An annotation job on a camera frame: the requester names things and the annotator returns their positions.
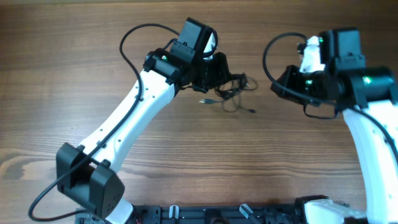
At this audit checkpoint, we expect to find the black USB cable bundle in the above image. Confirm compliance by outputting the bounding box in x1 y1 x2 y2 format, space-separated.
199 72 259 114

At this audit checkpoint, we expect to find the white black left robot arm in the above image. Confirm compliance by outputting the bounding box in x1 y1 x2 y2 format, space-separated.
56 18 226 223

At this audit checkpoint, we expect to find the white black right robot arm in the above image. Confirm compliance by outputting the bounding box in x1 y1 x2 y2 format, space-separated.
271 27 397 223

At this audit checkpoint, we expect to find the black left camera cable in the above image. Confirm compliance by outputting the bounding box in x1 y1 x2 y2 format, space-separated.
28 23 218 222

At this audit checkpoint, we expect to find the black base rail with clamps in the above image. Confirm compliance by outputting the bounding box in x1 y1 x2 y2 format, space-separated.
74 203 299 224

